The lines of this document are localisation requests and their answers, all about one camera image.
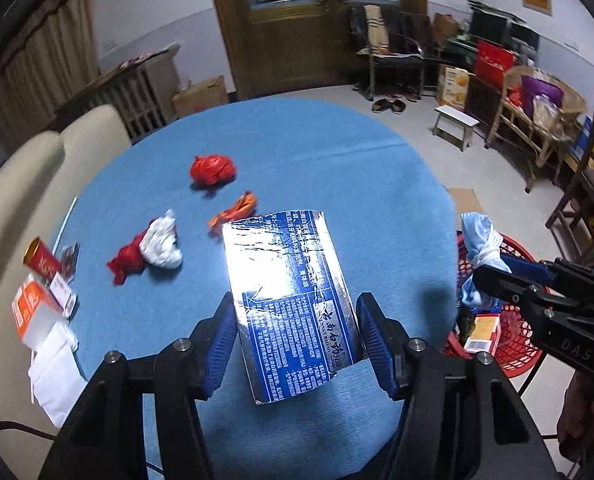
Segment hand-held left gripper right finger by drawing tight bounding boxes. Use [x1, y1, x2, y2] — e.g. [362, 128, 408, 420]
[355, 291, 560, 480]

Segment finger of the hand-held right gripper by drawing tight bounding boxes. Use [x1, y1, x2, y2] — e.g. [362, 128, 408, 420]
[472, 262, 543, 311]
[500, 254, 558, 286]

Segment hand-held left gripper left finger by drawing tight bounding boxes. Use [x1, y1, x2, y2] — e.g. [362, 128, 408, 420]
[37, 290, 240, 480]

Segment light blue plastic bag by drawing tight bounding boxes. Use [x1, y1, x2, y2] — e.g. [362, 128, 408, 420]
[460, 211, 513, 311]

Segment red plastic basket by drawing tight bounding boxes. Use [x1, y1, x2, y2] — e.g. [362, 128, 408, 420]
[444, 232, 550, 386]

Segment blue and silver box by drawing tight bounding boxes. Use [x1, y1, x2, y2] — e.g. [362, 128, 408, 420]
[221, 208, 363, 406]

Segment red fabric ribbon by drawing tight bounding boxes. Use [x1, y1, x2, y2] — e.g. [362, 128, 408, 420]
[107, 219, 158, 286]

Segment orange foil wrapper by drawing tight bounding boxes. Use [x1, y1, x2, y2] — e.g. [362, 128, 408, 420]
[207, 191, 259, 228]

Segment red plastic bag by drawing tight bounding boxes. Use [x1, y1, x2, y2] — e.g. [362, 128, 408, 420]
[189, 154, 238, 190]

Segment person's right forearm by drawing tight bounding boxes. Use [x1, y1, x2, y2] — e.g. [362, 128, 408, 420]
[557, 372, 594, 466]

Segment yellow snack box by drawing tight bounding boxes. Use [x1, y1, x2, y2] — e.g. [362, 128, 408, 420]
[463, 312, 502, 353]

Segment flat cardboard sheet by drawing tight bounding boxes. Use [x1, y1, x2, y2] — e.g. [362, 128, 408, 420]
[447, 188, 488, 233]

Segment dark wooden chair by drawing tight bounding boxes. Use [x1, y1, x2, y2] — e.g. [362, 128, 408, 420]
[544, 83, 594, 266]

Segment wicker chair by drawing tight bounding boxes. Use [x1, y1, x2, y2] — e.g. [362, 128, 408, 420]
[486, 65, 589, 193]

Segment clear plastic bag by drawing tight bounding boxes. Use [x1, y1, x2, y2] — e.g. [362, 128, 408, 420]
[532, 95, 570, 136]

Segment small white and red box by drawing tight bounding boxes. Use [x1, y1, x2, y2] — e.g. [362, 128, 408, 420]
[49, 272, 80, 318]

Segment white tissue paper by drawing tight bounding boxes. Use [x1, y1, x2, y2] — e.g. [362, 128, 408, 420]
[27, 322, 90, 428]

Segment small white stool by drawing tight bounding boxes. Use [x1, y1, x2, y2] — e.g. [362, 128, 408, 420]
[432, 105, 480, 152]

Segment small printed packet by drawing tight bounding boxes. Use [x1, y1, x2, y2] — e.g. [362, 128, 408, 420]
[59, 242, 80, 278]

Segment purple cushion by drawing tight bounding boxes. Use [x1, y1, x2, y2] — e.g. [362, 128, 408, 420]
[521, 75, 563, 116]

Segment blue tablecloth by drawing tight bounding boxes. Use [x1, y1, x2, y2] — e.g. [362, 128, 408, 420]
[42, 97, 460, 480]

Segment orange and white box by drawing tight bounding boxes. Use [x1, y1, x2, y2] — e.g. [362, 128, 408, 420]
[11, 274, 68, 351]

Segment red cylindrical can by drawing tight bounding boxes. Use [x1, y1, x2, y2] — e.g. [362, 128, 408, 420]
[23, 238, 62, 278]

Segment yellow and white carton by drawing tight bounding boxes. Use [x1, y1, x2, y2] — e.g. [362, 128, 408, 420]
[436, 63, 470, 109]

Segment red gift bag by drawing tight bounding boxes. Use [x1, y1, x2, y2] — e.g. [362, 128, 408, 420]
[474, 41, 518, 86]

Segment black computer monitor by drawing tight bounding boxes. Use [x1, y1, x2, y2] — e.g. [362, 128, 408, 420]
[470, 10, 510, 46]
[510, 22, 540, 53]

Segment black metal armchair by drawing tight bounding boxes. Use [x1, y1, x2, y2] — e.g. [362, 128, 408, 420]
[347, 2, 438, 101]

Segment brown cardboard box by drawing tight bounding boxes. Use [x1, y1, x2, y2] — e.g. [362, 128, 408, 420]
[432, 12, 460, 46]

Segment beige sofa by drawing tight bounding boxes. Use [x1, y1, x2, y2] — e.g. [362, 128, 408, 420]
[0, 105, 132, 441]

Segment wooden radiator cover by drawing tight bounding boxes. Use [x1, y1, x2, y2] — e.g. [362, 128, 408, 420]
[59, 42, 183, 143]

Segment striped beige scarf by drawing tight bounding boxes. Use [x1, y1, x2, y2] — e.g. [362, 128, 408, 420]
[363, 4, 390, 53]

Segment wooden glazed door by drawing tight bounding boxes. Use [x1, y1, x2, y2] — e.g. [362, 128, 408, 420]
[204, 0, 430, 101]

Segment beige curtain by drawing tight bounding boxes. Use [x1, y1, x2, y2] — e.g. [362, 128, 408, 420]
[0, 0, 100, 126]

